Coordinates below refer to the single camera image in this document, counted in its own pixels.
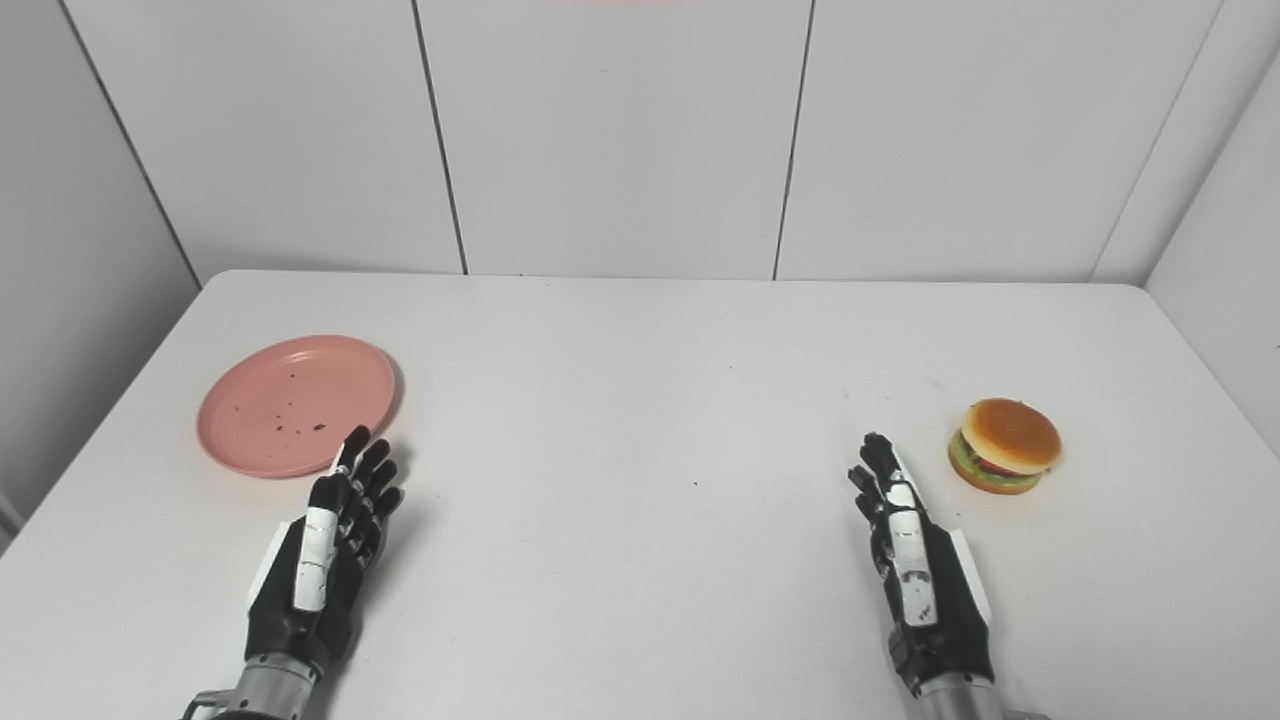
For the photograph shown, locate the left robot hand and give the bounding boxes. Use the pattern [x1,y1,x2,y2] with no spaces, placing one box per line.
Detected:
[245,425,405,677]

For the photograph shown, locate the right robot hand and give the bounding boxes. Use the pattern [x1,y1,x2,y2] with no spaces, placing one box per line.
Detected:
[848,432,996,697]

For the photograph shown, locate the toy hamburger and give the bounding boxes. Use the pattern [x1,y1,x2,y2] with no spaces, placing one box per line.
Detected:
[947,398,1063,496]

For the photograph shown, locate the pink plate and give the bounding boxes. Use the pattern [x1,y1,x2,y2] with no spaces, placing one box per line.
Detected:
[196,335,397,480]

